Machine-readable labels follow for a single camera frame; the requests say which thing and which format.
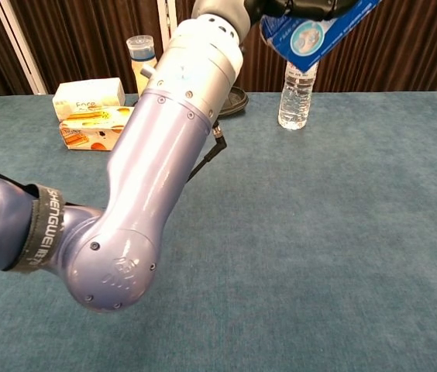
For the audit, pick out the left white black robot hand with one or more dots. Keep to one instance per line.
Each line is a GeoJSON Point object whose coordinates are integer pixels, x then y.
{"type": "Point", "coordinates": [300, 8]}

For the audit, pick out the blue toothpaste box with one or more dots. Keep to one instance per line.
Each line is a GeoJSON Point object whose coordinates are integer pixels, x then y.
{"type": "Point", "coordinates": [307, 38]}

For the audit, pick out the left purple silver robot arm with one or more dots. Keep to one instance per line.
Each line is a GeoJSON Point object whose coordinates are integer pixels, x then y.
{"type": "Point", "coordinates": [145, 162]}

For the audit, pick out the white cardboard box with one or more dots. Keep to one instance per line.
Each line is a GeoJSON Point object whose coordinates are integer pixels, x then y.
{"type": "Point", "coordinates": [87, 93]}

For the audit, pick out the orange biscuit box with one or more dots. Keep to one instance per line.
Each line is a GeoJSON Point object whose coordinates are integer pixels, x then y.
{"type": "Point", "coordinates": [87, 131]}

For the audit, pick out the clear plastic water bottle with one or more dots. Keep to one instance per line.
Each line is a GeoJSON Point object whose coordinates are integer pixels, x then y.
{"type": "Point", "coordinates": [296, 100]}

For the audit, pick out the dark brown pleated curtain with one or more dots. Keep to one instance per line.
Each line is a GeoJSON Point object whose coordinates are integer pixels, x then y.
{"type": "Point", "coordinates": [396, 38]}

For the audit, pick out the black rubber slipper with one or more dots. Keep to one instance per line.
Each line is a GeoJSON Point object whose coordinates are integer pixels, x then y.
{"type": "Point", "coordinates": [238, 102]}

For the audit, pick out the cream bottle with blue cap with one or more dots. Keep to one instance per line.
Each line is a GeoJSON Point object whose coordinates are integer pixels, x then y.
{"type": "Point", "coordinates": [141, 58]}

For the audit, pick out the teal table cloth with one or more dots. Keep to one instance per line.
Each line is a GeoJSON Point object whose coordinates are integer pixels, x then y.
{"type": "Point", "coordinates": [300, 252]}

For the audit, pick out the white partition frame post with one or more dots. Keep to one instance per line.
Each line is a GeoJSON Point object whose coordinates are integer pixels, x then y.
{"type": "Point", "coordinates": [166, 15]}
{"type": "Point", "coordinates": [21, 46]}

